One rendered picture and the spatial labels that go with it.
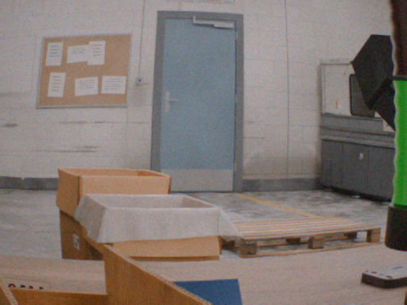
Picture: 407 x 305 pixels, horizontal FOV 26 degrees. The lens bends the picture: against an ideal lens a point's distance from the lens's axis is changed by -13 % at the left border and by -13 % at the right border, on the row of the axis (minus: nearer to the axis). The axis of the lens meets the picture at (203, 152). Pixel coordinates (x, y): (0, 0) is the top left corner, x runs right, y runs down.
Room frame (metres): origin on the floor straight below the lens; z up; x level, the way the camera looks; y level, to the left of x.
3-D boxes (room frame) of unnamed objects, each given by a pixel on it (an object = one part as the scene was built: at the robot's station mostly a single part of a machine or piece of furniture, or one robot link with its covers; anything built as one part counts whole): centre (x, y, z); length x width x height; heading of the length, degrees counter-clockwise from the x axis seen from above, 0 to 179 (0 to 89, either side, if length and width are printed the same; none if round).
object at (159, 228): (4.19, 0.22, 0.40); 0.66 x 0.62 x 0.50; 17
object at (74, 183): (4.76, 0.45, 0.43); 0.57 x 0.53 x 0.58; 21
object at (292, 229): (7.30, -0.70, 0.07); 1.20 x 1.00 x 0.14; 109
